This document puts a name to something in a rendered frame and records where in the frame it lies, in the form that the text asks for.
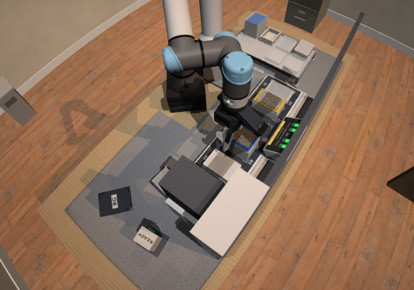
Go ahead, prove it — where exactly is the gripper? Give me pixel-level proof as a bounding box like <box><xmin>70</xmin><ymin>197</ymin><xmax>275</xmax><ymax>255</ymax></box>
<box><xmin>214</xmin><ymin>92</ymin><xmax>246</xmax><ymax>152</ymax></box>

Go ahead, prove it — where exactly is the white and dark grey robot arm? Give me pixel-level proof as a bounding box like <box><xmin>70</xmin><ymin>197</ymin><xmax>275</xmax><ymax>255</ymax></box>
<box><xmin>162</xmin><ymin>0</ymin><xmax>268</xmax><ymax>137</ymax></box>

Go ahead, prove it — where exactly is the yellow tip rack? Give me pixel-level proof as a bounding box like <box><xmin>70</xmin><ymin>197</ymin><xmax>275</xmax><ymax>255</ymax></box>
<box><xmin>252</xmin><ymin>89</ymin><xmax>286</xmax><ymax>120</ymax></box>

